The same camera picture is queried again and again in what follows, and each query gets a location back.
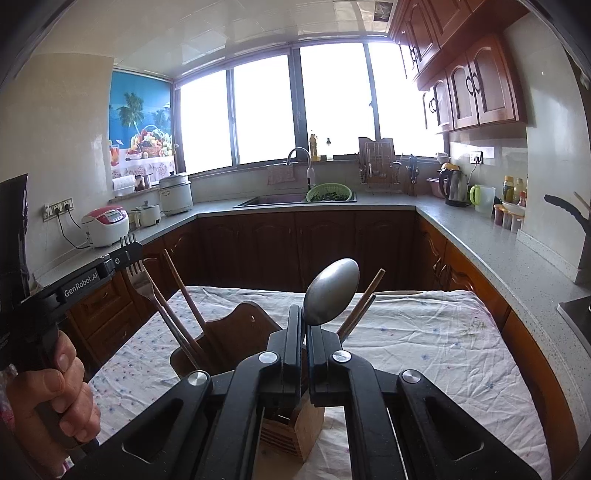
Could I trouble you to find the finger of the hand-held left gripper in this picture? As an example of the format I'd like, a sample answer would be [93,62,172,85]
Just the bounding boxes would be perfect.
[109,244,144,274]

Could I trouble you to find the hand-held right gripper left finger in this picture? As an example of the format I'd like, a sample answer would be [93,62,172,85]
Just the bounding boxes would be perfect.
[65,305,306,480]

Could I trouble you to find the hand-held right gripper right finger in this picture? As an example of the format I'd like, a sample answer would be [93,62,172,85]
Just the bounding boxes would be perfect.
[306,324,544,480]

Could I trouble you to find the metal fork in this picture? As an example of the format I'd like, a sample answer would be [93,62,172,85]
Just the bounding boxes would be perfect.
[120,233,201,373]

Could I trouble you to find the wooden utensil holder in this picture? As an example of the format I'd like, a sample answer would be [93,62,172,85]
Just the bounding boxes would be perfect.
[170,300,327,463]

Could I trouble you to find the bamboo chopstick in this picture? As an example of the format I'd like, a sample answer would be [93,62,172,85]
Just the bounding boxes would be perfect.
[163,249,207,334]
[157,295,200,370]

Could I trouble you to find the metal spoon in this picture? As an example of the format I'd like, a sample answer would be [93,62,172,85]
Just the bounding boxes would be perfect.
[302,257,361,326]

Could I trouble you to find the brown wooden chopstick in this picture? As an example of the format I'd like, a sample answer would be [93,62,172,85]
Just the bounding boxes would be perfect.
[336,268,387,334]

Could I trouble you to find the person's left hand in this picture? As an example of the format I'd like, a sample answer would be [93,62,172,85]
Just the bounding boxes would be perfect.
[4,330,102,468]

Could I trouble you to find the white and pink rice cooker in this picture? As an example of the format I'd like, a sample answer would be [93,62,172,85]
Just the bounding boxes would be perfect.
[82,206,130,249]

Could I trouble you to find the small white electric pot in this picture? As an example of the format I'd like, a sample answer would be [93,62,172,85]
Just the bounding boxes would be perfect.
[130,199,163,228]

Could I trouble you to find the tall white cooker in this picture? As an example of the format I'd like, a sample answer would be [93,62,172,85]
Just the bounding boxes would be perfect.
[159,171,194,217]

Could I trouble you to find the floral tablecloth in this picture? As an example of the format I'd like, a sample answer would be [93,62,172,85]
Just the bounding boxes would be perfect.
[88,286,553,480]

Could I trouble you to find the beach and fruit window blind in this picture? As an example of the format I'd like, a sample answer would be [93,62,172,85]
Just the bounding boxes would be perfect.
[109,70,177,179]

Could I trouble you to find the kitchen sink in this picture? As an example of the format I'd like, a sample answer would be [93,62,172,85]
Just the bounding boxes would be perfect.
[233,194,359,210]

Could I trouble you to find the green colander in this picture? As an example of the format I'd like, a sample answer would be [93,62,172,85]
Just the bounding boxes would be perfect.
[305,183,353,204]

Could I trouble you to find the pink dish cloth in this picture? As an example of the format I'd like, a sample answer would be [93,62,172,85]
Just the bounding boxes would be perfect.
[266,163,297,186]

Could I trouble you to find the kitchen faucet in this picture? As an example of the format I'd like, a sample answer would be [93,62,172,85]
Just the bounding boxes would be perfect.
[286,147,317,193]

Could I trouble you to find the grey kitchen countertop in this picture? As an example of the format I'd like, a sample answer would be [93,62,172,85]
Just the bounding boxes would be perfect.
[34,191,591,325]

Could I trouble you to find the kitchen window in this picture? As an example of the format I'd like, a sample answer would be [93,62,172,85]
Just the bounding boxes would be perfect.
[173,41,447,176]

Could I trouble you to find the dish rack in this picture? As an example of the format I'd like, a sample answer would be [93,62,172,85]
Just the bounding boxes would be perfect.
[357,137,403,193]

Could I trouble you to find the steel electric kettle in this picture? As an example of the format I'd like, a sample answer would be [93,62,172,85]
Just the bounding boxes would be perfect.
[438,163,470,208]

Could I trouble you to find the spice jar set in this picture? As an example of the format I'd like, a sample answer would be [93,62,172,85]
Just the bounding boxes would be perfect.
[492,203,525,232]

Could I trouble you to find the condiment bottles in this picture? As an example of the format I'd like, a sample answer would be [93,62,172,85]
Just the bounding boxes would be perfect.
[502,174,528,206]

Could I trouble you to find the gas stove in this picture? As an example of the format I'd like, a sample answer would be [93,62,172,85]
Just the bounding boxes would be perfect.
[556,295,591,345]

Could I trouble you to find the wooden upper cabinets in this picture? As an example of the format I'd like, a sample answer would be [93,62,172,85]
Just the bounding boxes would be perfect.
[388,0,530,135]

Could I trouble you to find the black power cable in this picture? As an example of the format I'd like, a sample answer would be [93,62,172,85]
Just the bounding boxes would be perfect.
[57,210,92,250]

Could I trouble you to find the wall socket strip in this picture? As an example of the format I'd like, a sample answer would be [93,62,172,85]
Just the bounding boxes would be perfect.
[43,198,75,220]

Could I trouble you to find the green-handled pitcher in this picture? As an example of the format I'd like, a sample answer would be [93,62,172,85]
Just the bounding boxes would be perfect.
[469,184,496,214]

